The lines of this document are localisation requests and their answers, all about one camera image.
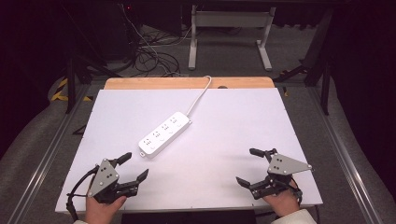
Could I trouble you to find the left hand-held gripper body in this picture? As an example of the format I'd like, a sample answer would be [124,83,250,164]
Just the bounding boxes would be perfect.
[87,158,139,205]

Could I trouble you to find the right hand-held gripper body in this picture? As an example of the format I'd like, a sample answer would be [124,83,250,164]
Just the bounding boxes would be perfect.
[251,153,314,201]

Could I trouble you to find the white power strip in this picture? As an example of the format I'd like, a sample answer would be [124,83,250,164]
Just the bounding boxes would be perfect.
[137,111,192,159]

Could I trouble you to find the person's left hand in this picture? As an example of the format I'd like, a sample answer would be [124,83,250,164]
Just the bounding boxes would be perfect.
[84,195,128,224]

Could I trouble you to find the person's right hand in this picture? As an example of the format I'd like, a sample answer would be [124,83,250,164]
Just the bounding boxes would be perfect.
[262,186,302,218]

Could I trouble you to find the black panel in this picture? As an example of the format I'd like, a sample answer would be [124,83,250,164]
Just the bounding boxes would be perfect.
[120,209,258,224]

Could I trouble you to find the black metal stand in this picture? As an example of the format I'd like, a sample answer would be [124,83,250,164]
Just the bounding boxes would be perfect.
[274,8,334,117]
[64,46,123,115]

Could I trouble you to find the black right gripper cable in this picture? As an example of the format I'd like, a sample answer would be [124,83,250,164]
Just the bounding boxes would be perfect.
[290,178,321,220]

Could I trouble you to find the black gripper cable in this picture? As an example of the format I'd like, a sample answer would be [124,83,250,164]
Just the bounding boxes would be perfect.
[65,165,100,222]
[290,178,321,220]

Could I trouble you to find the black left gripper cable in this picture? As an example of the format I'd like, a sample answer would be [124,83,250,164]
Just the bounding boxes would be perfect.
[65,165,100,222]

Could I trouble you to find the aluminium frame rail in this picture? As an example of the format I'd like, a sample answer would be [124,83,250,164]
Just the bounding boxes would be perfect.
[7,83,92,224]
[306,87,385,224]

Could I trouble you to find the white power strip cable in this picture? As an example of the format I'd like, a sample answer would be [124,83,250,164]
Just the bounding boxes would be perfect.
[186,75,213,119]

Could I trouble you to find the black floor cables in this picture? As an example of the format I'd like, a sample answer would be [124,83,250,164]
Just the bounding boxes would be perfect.
[133,27,182,77]

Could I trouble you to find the white floor cable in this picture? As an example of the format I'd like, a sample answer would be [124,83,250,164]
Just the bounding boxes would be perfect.
[120,3,191,77]

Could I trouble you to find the white metal desk frame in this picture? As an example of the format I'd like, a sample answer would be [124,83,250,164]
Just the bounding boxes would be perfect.
[188,4,277,72]

